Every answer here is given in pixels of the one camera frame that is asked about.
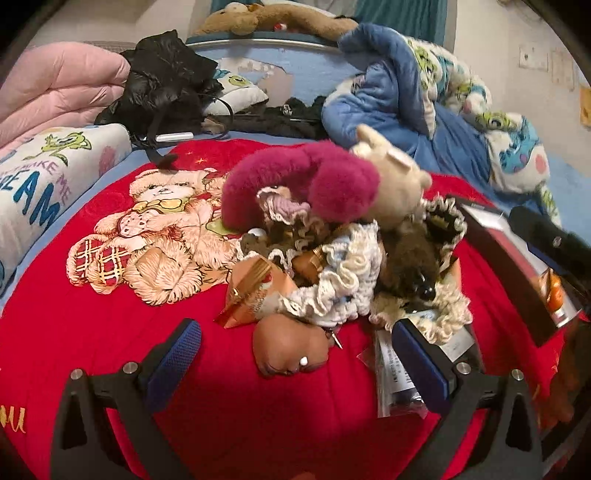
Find black cream-edged scrunchie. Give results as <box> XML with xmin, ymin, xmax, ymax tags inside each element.
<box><xmin>422</xmin><ymin>196</ymin><xmax>469</xmax><ymax>273</ymax></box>

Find pink quilt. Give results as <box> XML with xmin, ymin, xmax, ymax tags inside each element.
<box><xmin>0</xmin><ymin>42</ymin><xmax>132</xmax><ymax>148</ymax></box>

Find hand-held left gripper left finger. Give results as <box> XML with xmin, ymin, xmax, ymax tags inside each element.
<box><xmin>50</xmin><ymin>318</ymin><xmax>203</xmax><ymax>480</ymax></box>

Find clear plastic packet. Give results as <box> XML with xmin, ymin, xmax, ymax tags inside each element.
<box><xmin>358</xmin><ymin>318</ymin><xmax>476</xmax><ymax>418</ymax></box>

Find beige plush bunny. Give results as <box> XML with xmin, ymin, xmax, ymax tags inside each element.
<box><xmin>351</xmin><ymin>124</ymin><xmax>435</xmax><ymax>229</ymax></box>

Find black garment with trinkets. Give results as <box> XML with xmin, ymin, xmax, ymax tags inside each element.
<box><xmin>228</xmin><ymin>95</ymin><xmax>331</xmax><ymax>139</ymax></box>

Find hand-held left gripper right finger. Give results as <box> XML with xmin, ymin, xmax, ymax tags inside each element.
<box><xmin>392</xmin><ymin>318</ymin><xmax>543</xmax><ymax>480</ymax></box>

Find dark brown furry scrunchie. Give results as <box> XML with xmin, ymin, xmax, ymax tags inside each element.
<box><xmin>383</xmin><ymin>222</ymin><xmax>444</xmax><ymax>301</ymax></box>

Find pale pink wall paper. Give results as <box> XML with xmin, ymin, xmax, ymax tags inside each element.
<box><xmin>549</xmin><ymin>48</ymin><xmax>575</xmax><ymax>88</ymax></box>

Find red plush blanket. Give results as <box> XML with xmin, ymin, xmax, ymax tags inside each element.
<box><xmin>9</xmin><ymin>138</ymin><xmax>591</xmax><ymax>480</ymax></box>

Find black shallow box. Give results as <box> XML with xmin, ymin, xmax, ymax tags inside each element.
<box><xmin>455</xmin><ymin>198</ymin><xmax>585</xmax><ymax>348</ymax></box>

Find white blue lace scrunchie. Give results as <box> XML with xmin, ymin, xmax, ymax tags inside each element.
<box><xmin>268</xmin><ymin>222</ymin><xmax>386</xmax><ymax>330</ymax></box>

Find blue bed headboard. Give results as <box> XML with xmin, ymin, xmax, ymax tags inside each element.
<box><xmin>187</xmin><ymin>39</ymin><xmax>361</xmax><ymax>109</ymax></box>

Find white wall sticker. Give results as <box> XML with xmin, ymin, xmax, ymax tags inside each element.
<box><xmin>519</xmin><ymin>44</ymin><xmax>548</xmax><ymax>72</ymax></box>

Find blue curtain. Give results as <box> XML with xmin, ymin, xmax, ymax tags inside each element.
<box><xmin>355</xmin><ymin>0</ymin><xmax>448</xmax><ymax>44</ymax></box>

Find black puffer jacket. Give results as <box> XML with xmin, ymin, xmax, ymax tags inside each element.
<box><xmin>95</xmin><ymin>30</ymin><xmax>225</xmax><ymax>137</ymax></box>

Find white lettered monster pillow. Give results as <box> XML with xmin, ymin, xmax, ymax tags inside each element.
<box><xmin>0</xmin><ymin>124</ymin><xmax>132</xmax><ymax>296</ymax></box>

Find brown plush dog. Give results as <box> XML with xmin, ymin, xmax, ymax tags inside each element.
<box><xmin>194</xmin><ymin>2</ymin><xmax>358</xmax><ymax>38</ymax></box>

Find blue monster print blanket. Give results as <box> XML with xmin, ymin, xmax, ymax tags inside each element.
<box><xmin>322</xmin><ymin>22</ymin><xmax>561</xmax><ymax>227</ymax></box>

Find brown plush keychain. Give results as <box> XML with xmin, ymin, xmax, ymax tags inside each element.
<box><xmin>252</xmin><ymin>315</ymin><xmax>331</xmax><ymax>377</ymax></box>

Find magenta fluffy earmuffs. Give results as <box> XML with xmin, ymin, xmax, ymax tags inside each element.
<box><xmin>222</xmin><ymin>141</ymin><xmax>382</xmax><ymax>232</ymax></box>

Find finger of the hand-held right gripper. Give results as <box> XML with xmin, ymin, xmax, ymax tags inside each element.
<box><xmin>509</xmin><ymin>205</ymin><xmax>591</xmax><ymax>296</ymax></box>

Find purple lace-edged scrunchie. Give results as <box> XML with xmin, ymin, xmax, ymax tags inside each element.
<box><xmin>256</xmin><ymin>185</ymin><xmax>312</xmax><ymax>227</ymax></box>

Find gold pyramid wrapper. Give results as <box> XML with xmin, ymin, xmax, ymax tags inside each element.
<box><xmin>213</xmin><ymin>256</ymin><xmax>296</xmax><ymax>329</ymax></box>

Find small monster print pillow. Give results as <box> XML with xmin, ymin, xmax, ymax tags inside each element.
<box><xmin>203</xmin><ymin>69</ymin><xmax>269</xmax><ymax>115</ymax></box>

